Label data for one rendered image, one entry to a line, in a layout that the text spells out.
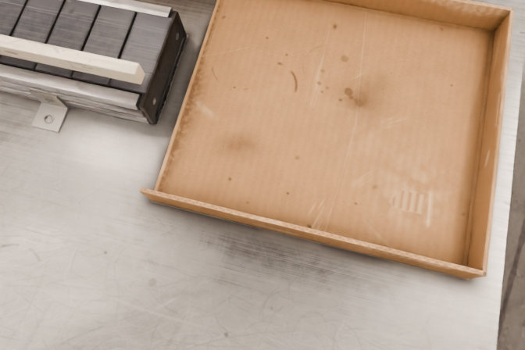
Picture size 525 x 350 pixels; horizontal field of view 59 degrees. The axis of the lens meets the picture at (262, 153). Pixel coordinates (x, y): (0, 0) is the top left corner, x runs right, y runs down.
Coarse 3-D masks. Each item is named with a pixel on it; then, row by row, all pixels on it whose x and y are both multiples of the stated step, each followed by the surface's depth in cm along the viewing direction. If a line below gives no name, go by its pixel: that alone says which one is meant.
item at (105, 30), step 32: (0, 0) 47; (32, 0) 47; (64, 0) 47; (0, 32) 46; (32, 32) 46; (64, 32) 46; (96, 32) 45; (128, 32) 45; (160, 32) 45; (32, 64) 45
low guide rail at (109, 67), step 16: (0, 48) 42; (16, 48) 41; (32, 48) 41; (48, 48) 41; (64, 48) 41; (48, 64) 42; (64, 64) 41; (80, 64) 40; (96, 64) 40; (112, 64) 40; (128, 64) 40; (128, 80) 41
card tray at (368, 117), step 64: (256, 0) 51; (320, 0) 51; (384, 0) 48; (448, 0) 46; (256, 64) 48; (320, 64) 48; (384, 64) 48; (448, 64) 47; (192, 128) 47; (256, 128) 46; (320, 128) 46; (384, 128) 46; (448, 128) 45; (192, 192) 44; (256, 192) 44; (320, 192) 44; (384, 192) 44; (448, 192) 43; (384, 256) 41; (448, 256) 41
